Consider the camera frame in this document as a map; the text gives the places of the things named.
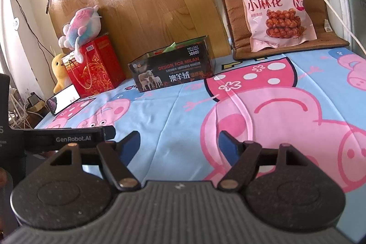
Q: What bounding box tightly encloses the smartphone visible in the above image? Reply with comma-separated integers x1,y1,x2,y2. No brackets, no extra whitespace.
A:
46,85,80,116

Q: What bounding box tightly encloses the red gift box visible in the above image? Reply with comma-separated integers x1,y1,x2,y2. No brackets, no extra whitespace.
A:
62,34,126,98

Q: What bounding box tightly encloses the yellow duck plush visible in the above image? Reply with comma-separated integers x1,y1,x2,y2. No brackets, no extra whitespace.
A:
51,53,72,94

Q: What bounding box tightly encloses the peppa pig bed sheet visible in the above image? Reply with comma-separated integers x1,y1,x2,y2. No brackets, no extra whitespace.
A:
38,48,365,241

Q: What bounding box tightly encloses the black sheep print box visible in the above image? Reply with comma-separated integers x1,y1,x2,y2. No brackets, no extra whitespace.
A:
128,35,215,92

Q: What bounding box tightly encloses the pink blue plush toy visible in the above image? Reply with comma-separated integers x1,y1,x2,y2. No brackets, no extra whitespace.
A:
58,5,101,64

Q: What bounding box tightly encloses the brown chair cushion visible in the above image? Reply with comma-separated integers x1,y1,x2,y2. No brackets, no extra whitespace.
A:
223,0,349,60

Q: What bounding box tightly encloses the wooden board headboard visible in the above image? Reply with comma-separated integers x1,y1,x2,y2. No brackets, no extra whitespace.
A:
48,0,230,71

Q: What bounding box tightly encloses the pink snack bag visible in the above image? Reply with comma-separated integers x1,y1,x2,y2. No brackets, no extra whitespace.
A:
242,0,317,53

